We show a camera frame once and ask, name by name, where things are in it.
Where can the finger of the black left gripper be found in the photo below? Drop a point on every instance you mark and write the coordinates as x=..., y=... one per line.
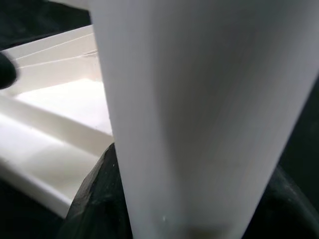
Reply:
x=6, y=72

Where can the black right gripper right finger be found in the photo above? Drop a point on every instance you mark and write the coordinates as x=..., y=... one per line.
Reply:
x=289, y=216

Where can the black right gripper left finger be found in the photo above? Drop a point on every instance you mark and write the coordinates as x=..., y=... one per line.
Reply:
x=102, y=199

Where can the white plastic children table top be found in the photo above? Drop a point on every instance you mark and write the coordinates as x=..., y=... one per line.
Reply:
x=49, y=112

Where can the white plastic table leg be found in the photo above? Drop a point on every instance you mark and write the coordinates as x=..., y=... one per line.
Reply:
x=199, y=99

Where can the black table cloth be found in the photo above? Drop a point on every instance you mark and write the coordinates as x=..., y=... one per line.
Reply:
x=37, y=20

